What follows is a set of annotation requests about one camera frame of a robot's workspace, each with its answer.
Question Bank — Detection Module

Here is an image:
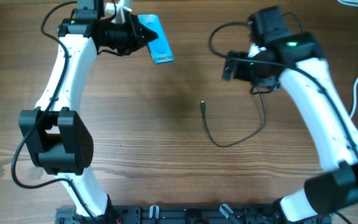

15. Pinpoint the blue screen Galaxy smartphone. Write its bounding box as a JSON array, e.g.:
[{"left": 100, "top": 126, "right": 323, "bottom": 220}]
[{"left": 137, "top": 14, "right": 174, "bottom": 64}]

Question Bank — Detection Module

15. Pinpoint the black USB charger cable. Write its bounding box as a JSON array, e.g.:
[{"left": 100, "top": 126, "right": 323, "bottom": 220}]
[{"left": 200, "top": 93, "right": 267, "bottom": 148}]

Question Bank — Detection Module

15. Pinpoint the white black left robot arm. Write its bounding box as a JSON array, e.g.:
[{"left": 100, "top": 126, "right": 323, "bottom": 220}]
[{"left": 19, "top": 1, "right": 158, "bottom": 223}]

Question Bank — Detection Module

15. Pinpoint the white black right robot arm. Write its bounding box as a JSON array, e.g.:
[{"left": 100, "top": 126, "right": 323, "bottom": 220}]
[{"left": 223, "top": 6, "right": 358, "bottom": 223}]

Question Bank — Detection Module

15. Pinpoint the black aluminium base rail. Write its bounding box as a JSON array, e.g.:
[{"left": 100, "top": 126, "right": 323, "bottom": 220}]
[{"left": 55, "top": 203, "right": 332, "bottom": 224}]

